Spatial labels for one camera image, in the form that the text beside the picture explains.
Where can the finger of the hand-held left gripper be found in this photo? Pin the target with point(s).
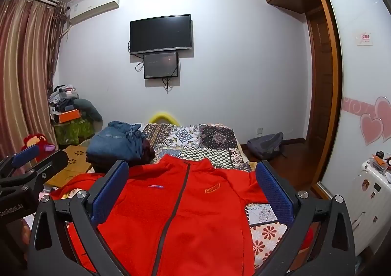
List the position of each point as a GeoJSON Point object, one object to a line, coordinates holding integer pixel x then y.
{"type": "Point", "coordinates": [53, 160]}
{"type": "Point", "coordinates": [26, 154]}

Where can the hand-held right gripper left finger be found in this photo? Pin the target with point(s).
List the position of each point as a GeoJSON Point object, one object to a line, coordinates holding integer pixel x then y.
{"type": "Point", "coordinates": [110, 190]}

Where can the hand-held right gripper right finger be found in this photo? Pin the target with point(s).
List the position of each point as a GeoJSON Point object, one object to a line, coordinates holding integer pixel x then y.
{"type": "Point", "coordinates": [273, 190]}

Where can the red zip jacket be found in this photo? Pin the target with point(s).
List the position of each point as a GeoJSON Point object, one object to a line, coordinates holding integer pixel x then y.
{"type": "Point", "coordinates": [198, 218]}

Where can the red plush toy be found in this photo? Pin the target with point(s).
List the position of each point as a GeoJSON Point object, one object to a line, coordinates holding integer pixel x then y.
{"type": "Point", "coordinates": [35, 140]}

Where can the brown cardboard box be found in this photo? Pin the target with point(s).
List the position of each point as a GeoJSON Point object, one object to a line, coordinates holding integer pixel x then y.
{"type": "Point", "coordinates": [76, 160]}

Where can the yellow floral cloth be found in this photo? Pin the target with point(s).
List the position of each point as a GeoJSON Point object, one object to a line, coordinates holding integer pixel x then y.
{"type": "Point", "coordinates": [68, 194]}

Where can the grey backpack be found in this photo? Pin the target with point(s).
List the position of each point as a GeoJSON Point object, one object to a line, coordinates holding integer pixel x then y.
{"type": "Point", "coordinates": [264, 145]}

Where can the orange box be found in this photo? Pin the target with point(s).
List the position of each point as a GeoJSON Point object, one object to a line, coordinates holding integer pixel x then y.
{"type": "Point", "coordinates": [68, 115]}

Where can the folded blue jeans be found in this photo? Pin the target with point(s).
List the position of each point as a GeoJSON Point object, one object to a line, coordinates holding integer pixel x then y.
{"type": "Point", "coordinates": [110, 141]}

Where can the dark maroon garment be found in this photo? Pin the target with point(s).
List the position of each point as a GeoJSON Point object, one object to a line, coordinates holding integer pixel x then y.
{"type": "Point", "coordinates": [149, 150]}

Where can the grey-green cushion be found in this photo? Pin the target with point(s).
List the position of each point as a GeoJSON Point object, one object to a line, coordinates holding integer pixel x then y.
{"type": "Point", "coordinates": [87, 106]}

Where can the patchwork patterned bed sheet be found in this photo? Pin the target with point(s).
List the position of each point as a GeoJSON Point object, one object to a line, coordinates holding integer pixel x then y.
{"type": "Point", "coordinates": [213, 138]}

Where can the yellow foam tube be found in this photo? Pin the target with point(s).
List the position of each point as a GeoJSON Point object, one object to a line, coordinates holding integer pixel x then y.
{"type": "Point", "coordinates": [155, 116]}

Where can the striped brown curtain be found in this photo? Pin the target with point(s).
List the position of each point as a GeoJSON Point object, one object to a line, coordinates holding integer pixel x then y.
{"type": "Point", "coordinates": [24, 65]}

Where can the white sticker-covered suitcase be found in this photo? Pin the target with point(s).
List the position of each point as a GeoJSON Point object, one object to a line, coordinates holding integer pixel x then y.
{"type": "Point", "coordinates": [372, 199]}

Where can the heap of small sundries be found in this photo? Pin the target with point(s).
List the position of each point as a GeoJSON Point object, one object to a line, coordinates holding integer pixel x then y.
{"type": "Point", "coordinates": [380, 161]}

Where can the brown wooden door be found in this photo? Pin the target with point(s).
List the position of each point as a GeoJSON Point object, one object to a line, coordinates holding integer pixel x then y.
{"type": "Point", "coordinates": [320, 80]}

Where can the white wardrobe door pink hearts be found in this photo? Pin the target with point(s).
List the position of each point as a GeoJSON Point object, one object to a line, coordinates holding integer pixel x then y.
{"type": "Point", "coordinates": [360, 86]}

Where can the white air conditioner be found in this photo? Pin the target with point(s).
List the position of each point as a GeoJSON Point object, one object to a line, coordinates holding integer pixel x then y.
{"type": "Point", "coordinates": [91, 7]}

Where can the white red wardrobe sticker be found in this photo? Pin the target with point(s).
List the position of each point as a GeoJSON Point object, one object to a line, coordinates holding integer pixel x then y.
{"type": "Point", "coordinates": [365, 38]}

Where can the white wall socket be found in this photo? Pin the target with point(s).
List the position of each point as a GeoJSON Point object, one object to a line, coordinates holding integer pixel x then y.
{"type": "Point", "coordinates": [259, 131]}

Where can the small black wall monitor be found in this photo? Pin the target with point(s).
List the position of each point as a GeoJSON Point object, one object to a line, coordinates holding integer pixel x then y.
{"type": "Point", "coordinates": [161, 65]}

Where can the large black wall television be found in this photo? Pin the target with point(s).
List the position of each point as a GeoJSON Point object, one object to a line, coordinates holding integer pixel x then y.
{"type": "Point", "coordinates": [160, 33]}

